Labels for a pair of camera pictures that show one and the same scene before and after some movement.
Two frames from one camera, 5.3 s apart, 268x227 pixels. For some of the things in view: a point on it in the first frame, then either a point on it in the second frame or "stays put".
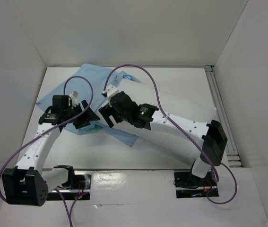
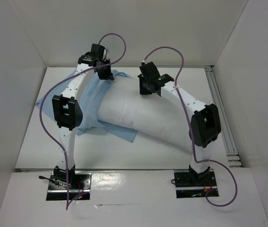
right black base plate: [187, 186] stays put
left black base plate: [80, 189] stays put
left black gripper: [87, 116] → [108, 75]
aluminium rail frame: [233, 158] stays put
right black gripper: [111, 111] → [144, 85]
